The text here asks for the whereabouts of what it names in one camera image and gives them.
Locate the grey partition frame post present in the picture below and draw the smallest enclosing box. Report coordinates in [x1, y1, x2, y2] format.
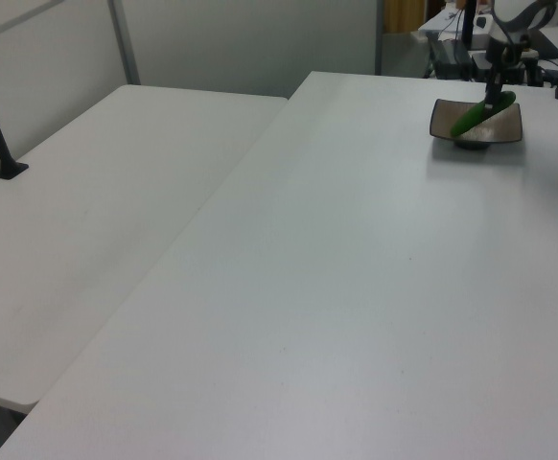
[106, 0, 142, 87]

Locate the square brown ceramic plate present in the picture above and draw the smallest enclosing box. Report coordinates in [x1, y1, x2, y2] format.
[429, 98, 523, 151]

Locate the green cucumber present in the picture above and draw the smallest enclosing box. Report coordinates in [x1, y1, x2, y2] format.
[450, 90, 518, 137]

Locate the black monitor stand pole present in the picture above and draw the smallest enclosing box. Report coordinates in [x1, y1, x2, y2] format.
[462, 0, 477, 50]

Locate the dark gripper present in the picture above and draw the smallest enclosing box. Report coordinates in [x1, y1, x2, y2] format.
[483, 36, 524, 114]

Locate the silver electronics box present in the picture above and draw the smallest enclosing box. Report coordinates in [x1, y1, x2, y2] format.
[470, 50, 525, 85]

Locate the yellow wall panel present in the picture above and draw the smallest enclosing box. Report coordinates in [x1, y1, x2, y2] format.
[384, 0, 427, 35]

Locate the black desk mat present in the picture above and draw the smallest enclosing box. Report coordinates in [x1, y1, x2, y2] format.
[523, 29, 558, 59]

